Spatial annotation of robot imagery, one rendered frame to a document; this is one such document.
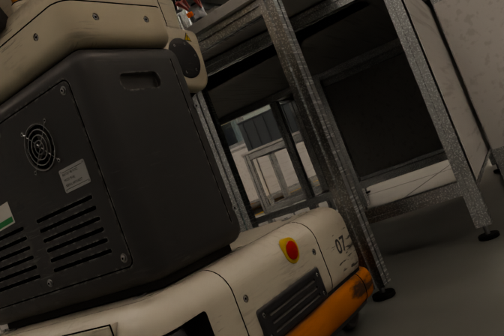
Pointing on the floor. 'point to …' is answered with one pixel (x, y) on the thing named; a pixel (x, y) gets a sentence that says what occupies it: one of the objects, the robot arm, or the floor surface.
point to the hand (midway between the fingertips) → (195, 8)
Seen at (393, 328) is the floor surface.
